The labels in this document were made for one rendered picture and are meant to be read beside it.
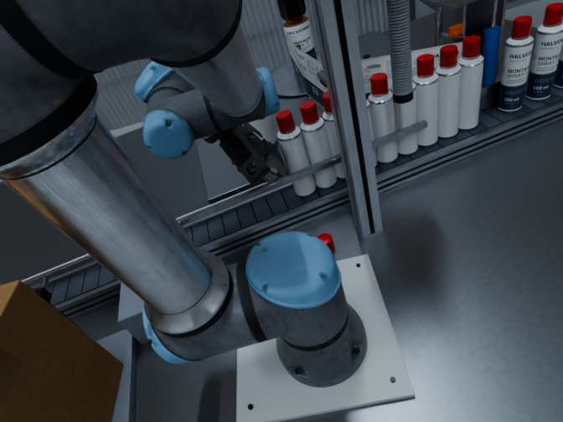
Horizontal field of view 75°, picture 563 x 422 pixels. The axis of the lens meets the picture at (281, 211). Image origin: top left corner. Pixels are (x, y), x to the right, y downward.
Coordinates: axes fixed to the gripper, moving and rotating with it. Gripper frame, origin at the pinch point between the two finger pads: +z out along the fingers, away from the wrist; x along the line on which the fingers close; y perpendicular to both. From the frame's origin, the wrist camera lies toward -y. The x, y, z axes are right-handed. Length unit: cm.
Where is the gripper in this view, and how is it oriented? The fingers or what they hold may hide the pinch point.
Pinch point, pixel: (285, 179)
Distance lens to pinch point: 83.7
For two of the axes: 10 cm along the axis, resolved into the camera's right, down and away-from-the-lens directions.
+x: -6.8, 6.8, 2.9
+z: 6.8, 4.3, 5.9
